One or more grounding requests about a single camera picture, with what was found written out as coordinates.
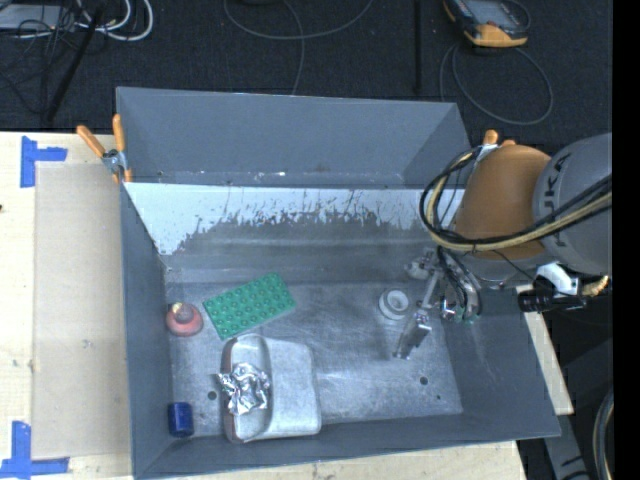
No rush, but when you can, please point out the black cylinder on white bracket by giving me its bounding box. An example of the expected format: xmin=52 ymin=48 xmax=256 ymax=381
xmin=516 ymin=261 xmax=611 ymax=315

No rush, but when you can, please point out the red round knobbed toy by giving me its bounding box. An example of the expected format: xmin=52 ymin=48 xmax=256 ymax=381
xmin=165 ymin=301 xmax=205 ymax=339

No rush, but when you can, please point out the green studded flat plate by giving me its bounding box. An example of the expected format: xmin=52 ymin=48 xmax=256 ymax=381
xmin=201 ymin=272 xmax=298 ymax=341

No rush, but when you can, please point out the white plastic ring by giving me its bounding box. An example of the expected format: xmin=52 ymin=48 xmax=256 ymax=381
xmin=377 ymin=288 xmax=409 ymax=321

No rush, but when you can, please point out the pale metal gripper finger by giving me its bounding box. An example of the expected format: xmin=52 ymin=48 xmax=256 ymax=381
xmin=403 ymin=316 xmax=434 ymax=361
xmin=393 ymin=311 xmax=424 ymax=359

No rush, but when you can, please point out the crumpled silver foil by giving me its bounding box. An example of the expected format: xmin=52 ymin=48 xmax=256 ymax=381
xmin=215 ymin=361 xmax=273 ymax=417

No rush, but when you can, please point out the pale wood flat board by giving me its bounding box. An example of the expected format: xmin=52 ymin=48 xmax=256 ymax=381
xmin=30 ymin=161 xmax=133 ymax=462

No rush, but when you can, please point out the blue small cylinder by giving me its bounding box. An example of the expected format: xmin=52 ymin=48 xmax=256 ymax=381
xmin=166 ymin=401 xmax=196 ymax=439

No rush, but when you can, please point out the grey metal bin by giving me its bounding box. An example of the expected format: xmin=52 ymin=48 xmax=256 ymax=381
xmin=114 ymin=86 xmax=563 ymax=480

